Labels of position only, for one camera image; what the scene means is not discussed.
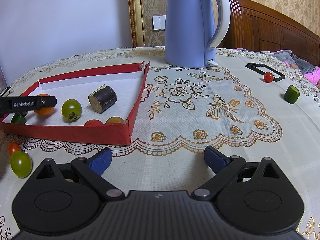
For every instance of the blue electric kettle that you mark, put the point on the blue electric kettle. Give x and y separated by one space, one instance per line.
193 30

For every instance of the orange mandarin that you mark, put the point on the orange mandarin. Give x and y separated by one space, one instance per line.
46 110

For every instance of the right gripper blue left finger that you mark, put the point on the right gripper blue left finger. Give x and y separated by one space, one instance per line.
96 165

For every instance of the black eyeglasses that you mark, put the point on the black eyeglasses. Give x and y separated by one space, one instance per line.
5 92

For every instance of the green tomato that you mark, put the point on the green tomato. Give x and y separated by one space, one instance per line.
71 110
21 164

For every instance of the wooden headboard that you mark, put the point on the wooden headboard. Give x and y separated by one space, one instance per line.
256 27

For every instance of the small brown longan fruit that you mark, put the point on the small brown longan fruit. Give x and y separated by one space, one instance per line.
114 120

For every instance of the cream embroidered tablecloth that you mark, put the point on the cream embroidered tablecloth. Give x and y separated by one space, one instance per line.
227 106

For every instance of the red cherry tomato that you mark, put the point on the red cherry tomato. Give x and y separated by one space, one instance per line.
93 122
13 147
268 77

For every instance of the green pepper piece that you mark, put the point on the green pepper piece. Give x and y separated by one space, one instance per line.
18 118

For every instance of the green cucumber piece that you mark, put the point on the green cucumber piece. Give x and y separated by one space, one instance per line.
292 94

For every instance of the white wall switch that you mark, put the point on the white wall switch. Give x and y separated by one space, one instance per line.
158 22

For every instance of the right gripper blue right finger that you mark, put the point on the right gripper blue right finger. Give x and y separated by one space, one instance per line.
217 161

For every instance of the red cherry tomato by frame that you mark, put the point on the red cherry tomato by frame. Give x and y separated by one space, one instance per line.
268 77

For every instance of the pink and grey bedding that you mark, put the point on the pink and grey bedding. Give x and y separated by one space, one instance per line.
308 70

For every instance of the red shallow cardboard tray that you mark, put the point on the red shallow cardboard tray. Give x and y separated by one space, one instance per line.
127 80

